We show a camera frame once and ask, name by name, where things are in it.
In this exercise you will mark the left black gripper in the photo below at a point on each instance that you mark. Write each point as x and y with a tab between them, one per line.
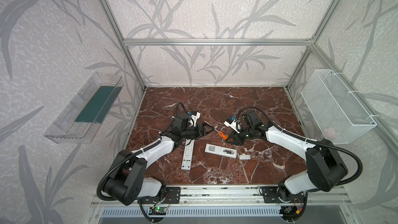
200	129

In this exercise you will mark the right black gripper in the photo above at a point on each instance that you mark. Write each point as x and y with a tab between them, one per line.
236	137

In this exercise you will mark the orange handled screwdriver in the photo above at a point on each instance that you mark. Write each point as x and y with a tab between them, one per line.
221	134

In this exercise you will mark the white remote control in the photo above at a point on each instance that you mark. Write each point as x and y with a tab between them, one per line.
221	151

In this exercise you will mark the white battery cover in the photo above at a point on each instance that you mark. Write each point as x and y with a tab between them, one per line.
244	157

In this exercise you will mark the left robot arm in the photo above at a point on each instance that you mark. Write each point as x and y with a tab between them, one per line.
125	180

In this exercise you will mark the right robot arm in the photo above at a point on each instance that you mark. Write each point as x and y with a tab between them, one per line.
327	165

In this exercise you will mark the white remote with coloured buttons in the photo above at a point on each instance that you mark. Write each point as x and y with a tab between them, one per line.
187	155

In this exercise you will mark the right base wiring connector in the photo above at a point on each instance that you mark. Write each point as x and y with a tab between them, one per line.
290	211

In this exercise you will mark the green lit circuit board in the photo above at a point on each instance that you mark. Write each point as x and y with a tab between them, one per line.
157	211

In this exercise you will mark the pink object in basket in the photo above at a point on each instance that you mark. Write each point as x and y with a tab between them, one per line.
329	133

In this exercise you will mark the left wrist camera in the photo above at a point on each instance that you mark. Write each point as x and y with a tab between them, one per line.
193	118

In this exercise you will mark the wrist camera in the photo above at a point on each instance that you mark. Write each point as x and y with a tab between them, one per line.
193	118
232	123

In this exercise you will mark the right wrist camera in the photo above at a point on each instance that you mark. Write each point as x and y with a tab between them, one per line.
232	123

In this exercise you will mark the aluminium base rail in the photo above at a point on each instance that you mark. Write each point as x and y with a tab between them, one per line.
240	195

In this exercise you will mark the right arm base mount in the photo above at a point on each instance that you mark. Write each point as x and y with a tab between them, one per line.
275	194

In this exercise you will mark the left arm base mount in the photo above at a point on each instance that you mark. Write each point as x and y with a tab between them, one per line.
166	195

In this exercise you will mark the white wire mesh basket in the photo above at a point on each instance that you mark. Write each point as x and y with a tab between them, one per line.
334	105

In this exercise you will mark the clear plastic wall bin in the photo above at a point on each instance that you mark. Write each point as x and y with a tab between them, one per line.
80	121

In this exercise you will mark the aluminium cage frame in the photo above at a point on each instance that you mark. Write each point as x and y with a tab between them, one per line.
359	38

